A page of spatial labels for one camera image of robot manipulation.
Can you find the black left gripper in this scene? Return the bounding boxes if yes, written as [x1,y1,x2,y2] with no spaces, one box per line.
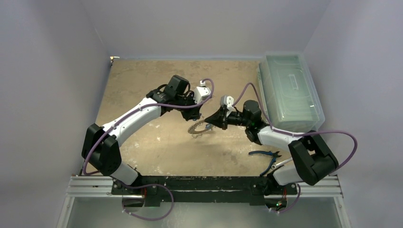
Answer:
[174,91,202,121]

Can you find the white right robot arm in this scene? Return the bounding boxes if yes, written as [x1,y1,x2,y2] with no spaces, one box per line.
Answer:
[205,100,339,193]

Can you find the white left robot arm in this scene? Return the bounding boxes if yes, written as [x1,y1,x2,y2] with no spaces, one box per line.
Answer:
[81,75,213,194]

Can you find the silver wrench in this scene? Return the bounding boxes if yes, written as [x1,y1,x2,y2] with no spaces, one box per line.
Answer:
[271,157,293,170]

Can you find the clear plastic storage bin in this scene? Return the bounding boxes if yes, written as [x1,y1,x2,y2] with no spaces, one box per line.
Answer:
[259,52,325,133]

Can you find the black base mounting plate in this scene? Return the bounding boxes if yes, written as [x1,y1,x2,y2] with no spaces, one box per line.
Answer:
[111,176,298,207]

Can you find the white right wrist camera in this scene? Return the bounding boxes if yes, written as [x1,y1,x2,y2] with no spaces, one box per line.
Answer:
[220,95,236,115]

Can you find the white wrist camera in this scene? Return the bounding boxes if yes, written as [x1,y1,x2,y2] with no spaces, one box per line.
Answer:
[193,80,211,104]
[220,95,236,115]

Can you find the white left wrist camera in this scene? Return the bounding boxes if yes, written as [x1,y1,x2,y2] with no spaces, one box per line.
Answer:
[193,80,211,104]

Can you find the blue handled pliers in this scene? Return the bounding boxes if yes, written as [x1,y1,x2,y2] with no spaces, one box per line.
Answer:
[248,150,282,177]

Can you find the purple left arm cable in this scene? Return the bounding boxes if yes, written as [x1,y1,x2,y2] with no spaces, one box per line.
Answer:
[82,78,215,220]

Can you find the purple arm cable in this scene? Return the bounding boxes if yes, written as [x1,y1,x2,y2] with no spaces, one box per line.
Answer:
[232,82,359,215]
[82,78,215,220]

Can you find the aluminium frame rail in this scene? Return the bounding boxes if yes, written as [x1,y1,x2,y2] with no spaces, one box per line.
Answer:
[57,176,352,228]

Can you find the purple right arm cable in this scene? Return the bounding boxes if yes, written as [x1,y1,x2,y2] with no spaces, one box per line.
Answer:
[232,82,359,215]

